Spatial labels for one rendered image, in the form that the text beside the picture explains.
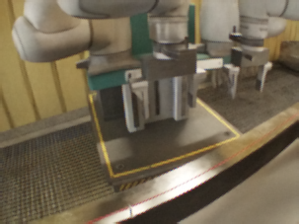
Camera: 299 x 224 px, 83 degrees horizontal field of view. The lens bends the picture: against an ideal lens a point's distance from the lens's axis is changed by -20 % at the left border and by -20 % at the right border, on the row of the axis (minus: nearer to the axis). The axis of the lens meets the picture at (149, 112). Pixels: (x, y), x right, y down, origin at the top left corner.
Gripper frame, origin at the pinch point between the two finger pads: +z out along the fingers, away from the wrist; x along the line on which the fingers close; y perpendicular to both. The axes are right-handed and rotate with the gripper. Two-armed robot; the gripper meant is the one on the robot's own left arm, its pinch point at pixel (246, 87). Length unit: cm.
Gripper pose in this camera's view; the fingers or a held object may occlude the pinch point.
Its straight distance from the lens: 70.2
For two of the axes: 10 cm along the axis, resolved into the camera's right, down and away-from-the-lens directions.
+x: 9.4, -2.1, 2.7
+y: 3.4, 4.5, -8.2
